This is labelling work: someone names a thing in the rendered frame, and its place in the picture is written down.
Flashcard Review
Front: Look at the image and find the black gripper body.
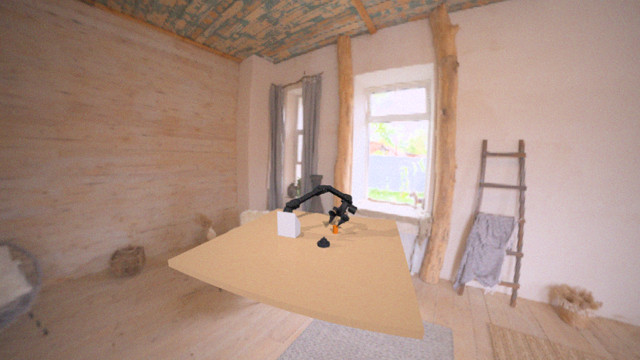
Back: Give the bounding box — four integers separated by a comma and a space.
329, 206, 349, 221

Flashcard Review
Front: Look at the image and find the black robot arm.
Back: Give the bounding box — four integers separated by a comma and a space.
283, 185, 357, 214

